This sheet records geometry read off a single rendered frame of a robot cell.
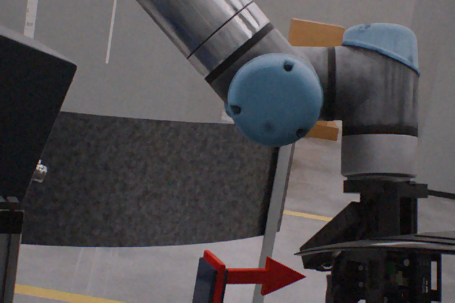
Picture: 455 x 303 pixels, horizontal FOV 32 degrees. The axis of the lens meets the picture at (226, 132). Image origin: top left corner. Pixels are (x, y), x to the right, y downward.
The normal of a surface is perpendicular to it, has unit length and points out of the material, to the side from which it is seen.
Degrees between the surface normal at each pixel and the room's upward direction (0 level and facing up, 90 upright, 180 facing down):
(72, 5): 90
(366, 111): 81
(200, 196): 90
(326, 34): 90
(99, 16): 90
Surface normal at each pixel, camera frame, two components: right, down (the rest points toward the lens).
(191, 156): 0.56, 0.23
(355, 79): -0.09, -0.02
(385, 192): -0.90, -0.07
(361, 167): -0.58, -0.10
